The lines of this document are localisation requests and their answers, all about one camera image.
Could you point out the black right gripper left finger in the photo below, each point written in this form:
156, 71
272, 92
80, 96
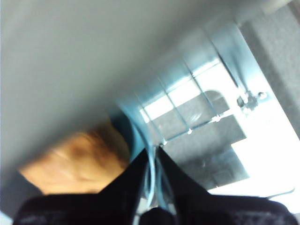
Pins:
93, 208

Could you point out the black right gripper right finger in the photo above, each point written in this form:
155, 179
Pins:
222, 208

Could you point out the brown potato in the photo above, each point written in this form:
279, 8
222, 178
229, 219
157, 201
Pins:
77, 161

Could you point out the blue ribbed bowl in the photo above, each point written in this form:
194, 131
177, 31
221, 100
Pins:
133, 131

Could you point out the white Toshiba toaster oven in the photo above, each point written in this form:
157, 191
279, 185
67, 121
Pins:
70, 58

